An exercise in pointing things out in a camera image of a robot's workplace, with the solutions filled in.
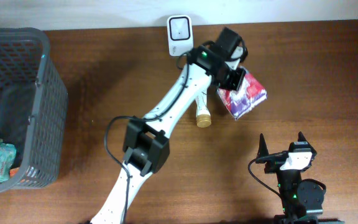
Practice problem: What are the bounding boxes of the teal wipes packet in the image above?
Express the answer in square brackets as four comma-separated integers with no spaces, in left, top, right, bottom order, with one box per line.
[0,143,17,183]

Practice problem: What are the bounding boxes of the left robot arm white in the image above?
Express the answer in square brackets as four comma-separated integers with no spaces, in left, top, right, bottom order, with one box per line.
[90,27,248,224]

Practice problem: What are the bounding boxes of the orange white packet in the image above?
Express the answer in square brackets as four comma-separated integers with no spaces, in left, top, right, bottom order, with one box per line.
[9,167,20,177]

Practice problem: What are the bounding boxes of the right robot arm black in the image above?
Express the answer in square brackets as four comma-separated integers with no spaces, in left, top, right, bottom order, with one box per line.
[248,132,342,224]

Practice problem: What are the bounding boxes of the white tube gold cap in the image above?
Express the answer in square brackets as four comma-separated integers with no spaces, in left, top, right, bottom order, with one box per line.
[195,90,211,128]

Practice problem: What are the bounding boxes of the white barcode scanner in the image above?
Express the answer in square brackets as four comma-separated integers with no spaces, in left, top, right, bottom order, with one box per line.
[167,15,194,57]

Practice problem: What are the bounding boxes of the pink floral pad package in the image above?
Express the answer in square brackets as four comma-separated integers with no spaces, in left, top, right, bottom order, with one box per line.
[217,66,267,120]

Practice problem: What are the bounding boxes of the grey plastic mesh basket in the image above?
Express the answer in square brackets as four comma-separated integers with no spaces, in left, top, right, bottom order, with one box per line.
[0,28,68,193]

